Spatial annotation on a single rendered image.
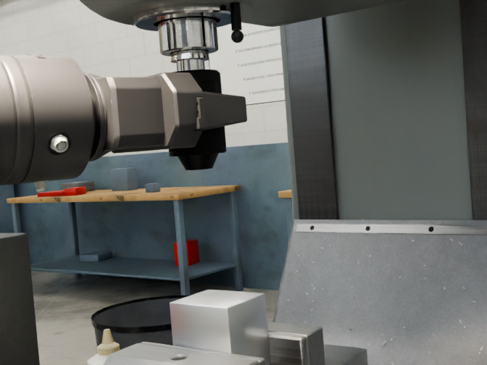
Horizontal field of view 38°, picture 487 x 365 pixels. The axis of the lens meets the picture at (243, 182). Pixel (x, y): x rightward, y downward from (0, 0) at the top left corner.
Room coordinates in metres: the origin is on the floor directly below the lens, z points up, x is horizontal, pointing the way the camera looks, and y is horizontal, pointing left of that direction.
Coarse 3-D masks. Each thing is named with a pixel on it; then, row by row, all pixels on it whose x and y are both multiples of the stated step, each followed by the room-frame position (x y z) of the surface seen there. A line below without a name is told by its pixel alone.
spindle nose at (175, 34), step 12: (168, 24) 0.55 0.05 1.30; (180, 24) 0.55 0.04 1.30; (192, 24) 0.55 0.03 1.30; (204, 24) 0.56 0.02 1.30; (216, 24) 0.57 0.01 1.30; (168, 36) 0.55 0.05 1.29; (180, 36) 0.55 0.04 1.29; (192, 36) 0.55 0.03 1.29; (204, 36) 0.55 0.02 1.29; (216, 36) 0.57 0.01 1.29; (168, 48) 0.56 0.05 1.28; (180, 48) 0.55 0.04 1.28; (192, 48) 0.55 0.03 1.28; (204, 48) 0.56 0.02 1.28; (216, 48) 0.57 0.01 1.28
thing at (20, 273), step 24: (0, 240) 0.76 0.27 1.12; (24, 240) 0.79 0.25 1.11; (0, 264) 0.76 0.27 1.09; (24, 264) 0.79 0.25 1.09; (0, 288) 0.76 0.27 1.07; (24, 288) 0.78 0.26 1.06; (0, 312) 0.75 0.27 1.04; (24, 312) 0.78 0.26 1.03; (0, 336) 0.75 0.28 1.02; (24, 336) 0.78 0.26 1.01; (0, 360) 0.75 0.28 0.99; (24, 360) 0.78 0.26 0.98
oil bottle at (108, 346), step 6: (108, 330) 0.63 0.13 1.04; (108, 336) 0.63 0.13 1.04; (102, 342) 0.63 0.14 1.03; (108, 342) 0.63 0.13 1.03; (114, 342) 0.63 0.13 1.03; (102, 348) 0.62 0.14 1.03; (108, 348) 0.62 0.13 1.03; (114, 348) 0.62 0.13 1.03; (96, 354) 0.63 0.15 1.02; (102, 354) 0.62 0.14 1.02; (108, 354) 0.62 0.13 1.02; (90, 360) 0.63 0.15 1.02; (96, 360) 0.62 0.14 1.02; (102, 360) 0.62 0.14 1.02
